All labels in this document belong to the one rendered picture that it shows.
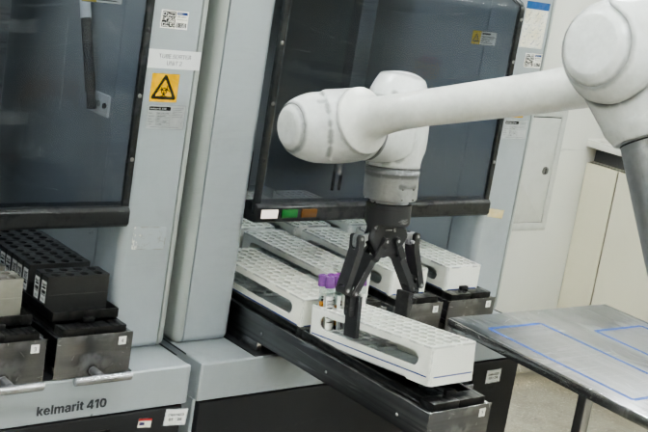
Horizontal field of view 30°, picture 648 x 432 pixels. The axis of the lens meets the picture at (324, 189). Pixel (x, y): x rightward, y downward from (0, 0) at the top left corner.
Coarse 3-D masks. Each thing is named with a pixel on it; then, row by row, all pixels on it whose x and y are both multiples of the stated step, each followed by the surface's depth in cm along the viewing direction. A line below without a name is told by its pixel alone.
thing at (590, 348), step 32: (448, 320) 226; (480, 320) 228; (512, 320) 231; (544, 320) 235; (576, 320) 238; (608, 320) 242; (640, 320) 245; (512, 352) 214; (544, 352) 215; (576, 352) 218; (608, 352) 221; (640, 352) 224; (576, 384) 202; (608, 384) 203; (640, 384) 206; (576, 416) 257; (640, 416) 192
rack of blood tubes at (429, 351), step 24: (312, 312) 206; (336, 312) 201; (384, 312) 205; (336, 336) 201; (360, 336) 202; (384, 336) 192; (408, 336) 191; (432, 336) 192; (456, 336) 193; (384, 360) 192; (408, 360) 197; (432, 360) 184; (456, 360) 187; (432, 384) 185
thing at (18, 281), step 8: (0, 280) 187; (8, 280) 188; (16, 280) 189; (0, 288) 188; (8, 288) 188; (16, 288) 189; (0, 296) 188; (8, 296) 189; (16, 296) 190; (0, 304) 188; (8, 304) 189; (16, 304) 190; (0, 312) 189; (8, 312) 189; (16, 312) 190
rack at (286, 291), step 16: (240, 256) 228; (256, 256) 231; (240, 272) 222; (256, 272) 220; (272, 272) 221; (288, 272) 223; (240, 288) 222; (256, 288) 223; (272, 288) 214; (288, 288) 213; (304, 288) 214; (272, 304) 215; (288, 304) 223; (304, 304) 208; (304, 320) 209
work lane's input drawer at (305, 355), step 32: (256, 320) 215; (288, 352) 208; (320, 352) 201; (352, 384) 195; (384, 384) 191; (416, 384) 194; (448, 384) 195; (384, 416) 189; (416, 416) 184; (448, 416) 184; (480, 416) 189
